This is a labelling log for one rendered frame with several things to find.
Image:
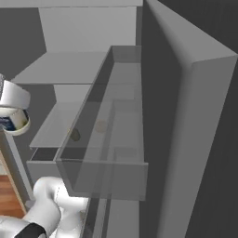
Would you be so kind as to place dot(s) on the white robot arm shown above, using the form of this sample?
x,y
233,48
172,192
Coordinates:
x,y
46,210

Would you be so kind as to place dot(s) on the grey fridge shelf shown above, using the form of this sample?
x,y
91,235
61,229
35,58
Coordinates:
x,y
62,68
55,124

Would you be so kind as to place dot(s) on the dark grey fridge door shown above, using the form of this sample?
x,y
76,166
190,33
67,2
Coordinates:
x,y
192,124

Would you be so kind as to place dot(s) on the grey fridge drawer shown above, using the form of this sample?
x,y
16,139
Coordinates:
x,y
42,169

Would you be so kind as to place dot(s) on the grey fridge body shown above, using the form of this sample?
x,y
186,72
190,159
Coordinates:
x,y
86,28

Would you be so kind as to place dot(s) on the pale round food item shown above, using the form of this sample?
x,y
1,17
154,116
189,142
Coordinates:
x,y
100,126

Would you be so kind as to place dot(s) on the small brown food item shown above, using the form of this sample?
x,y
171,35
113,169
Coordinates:
x,y
75,135

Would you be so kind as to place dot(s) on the translucent grey door bin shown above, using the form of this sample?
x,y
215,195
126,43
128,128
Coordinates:
x,y
124,179

